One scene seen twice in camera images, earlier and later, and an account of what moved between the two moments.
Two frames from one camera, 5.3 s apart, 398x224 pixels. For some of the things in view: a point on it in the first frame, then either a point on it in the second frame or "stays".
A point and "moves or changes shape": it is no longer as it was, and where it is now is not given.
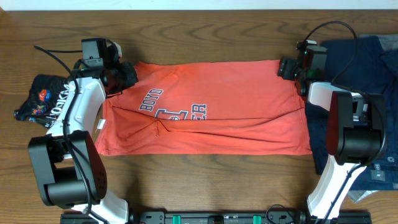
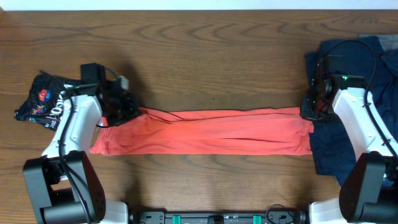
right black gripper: x=286 y=67 to x=306 y=111
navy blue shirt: x=359 y=64 stays
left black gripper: x=129 y=74 to x=125 y=109
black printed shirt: x=45 y=101 stays
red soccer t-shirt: x=214 y=107 moves or changes shape
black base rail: x=222 y=218 stays
